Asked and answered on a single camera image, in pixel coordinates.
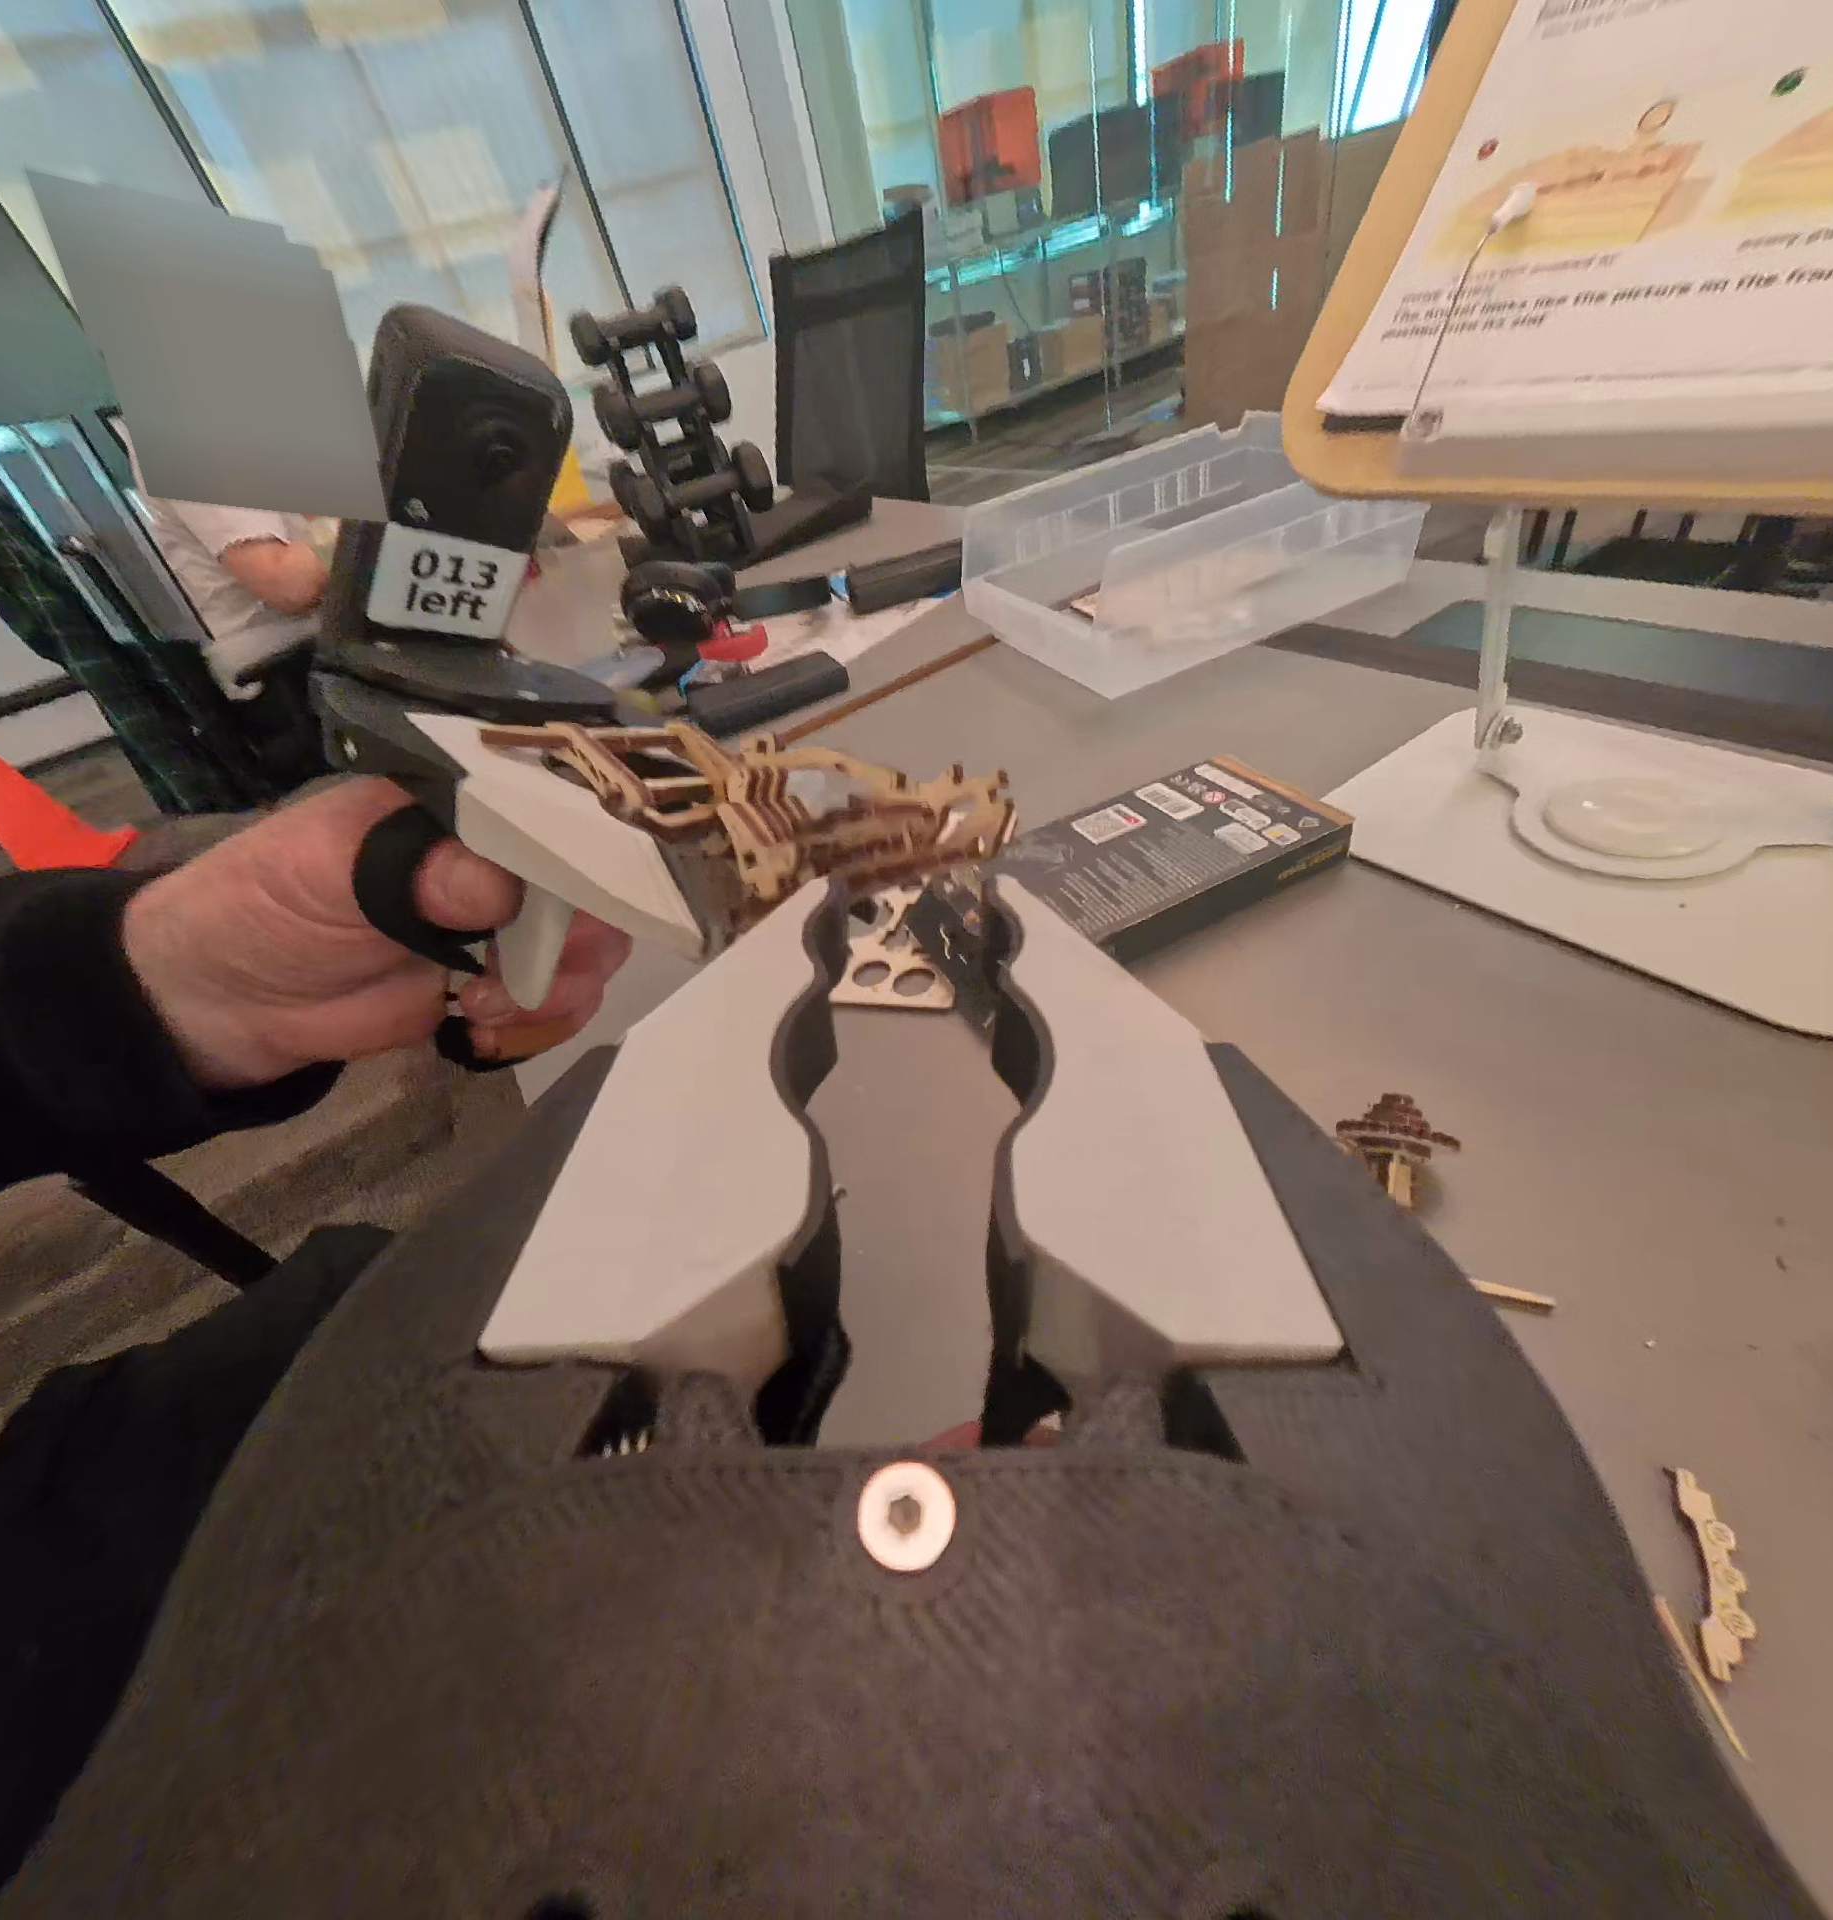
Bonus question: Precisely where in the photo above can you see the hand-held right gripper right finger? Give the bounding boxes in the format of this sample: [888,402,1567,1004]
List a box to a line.
[984,875,1344,1448]

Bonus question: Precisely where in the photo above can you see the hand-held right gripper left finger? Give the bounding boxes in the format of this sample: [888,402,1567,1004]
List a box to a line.
[477,875,856,1448]

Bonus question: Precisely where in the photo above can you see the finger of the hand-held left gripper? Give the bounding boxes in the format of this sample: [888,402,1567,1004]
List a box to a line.
[404,712,708,964]

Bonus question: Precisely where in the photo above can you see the wooden buggy model assembly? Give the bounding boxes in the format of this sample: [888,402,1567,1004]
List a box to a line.
[477,719,1018,923]

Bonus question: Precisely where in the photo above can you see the person's left forearm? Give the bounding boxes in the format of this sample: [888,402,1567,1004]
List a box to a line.
[0,872,215,1208]

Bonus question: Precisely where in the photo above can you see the person's left hand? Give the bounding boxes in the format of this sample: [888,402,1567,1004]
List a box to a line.
[119,775,631,1089]

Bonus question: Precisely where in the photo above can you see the black dumbbell rack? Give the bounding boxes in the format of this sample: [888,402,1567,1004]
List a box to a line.
[569,286,781,570]

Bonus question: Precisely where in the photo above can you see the stepped wooden gear stack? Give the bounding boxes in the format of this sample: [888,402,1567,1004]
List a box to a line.
[1335,1091,1460,1208]

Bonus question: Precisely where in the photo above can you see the black rectangular case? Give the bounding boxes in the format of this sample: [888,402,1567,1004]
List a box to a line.
[691,650,853,733]
[847,546,964,614]

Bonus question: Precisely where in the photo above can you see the black round device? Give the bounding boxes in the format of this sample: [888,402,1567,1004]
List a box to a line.
[620,558,737,648]

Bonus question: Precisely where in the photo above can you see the laser-cut plywood part sheet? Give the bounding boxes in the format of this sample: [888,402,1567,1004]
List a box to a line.
[829,885,959,1015]

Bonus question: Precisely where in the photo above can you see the black cardboard box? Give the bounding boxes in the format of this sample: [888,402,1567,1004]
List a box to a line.
[909,756,1355,1037]

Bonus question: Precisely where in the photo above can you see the dark plaid cloth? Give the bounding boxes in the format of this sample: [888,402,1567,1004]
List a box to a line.
[0,490,280,811]

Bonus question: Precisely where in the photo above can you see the black mesh panel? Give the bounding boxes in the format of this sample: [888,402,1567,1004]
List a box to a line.
[769,205,932,519]

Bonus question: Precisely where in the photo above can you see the orange-red plastic item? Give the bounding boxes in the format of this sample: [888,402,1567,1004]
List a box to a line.
[0,722,140,872]

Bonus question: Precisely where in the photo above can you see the clear plastic blister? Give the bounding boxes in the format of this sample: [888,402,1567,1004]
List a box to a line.
[1506,767,1833,878]

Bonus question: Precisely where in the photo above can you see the orange black machine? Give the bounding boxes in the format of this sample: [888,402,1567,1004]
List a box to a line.
[1147,42,1245,153]
[936,88,1038,205]

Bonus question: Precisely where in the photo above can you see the clear plastic bin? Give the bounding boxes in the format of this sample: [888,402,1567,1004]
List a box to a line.
[959,412,1433,699]

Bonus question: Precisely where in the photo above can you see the curved notched wooden strip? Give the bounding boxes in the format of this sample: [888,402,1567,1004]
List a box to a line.
[1663,1469,1751,1681]

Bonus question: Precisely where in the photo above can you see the person's dark clothing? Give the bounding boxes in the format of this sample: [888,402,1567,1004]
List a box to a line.
[0,1221,392,1920]

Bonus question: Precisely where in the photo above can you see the thin wooden sliver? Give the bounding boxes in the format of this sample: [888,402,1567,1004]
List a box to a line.
[1649,1596,1747,1758]

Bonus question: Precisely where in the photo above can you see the stacked cardboard boxes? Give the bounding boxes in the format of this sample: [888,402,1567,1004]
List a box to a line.
[1176,128,1405,428]

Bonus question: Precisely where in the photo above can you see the large open instruction manual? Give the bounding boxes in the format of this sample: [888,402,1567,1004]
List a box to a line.
[1314,0,1833,480]

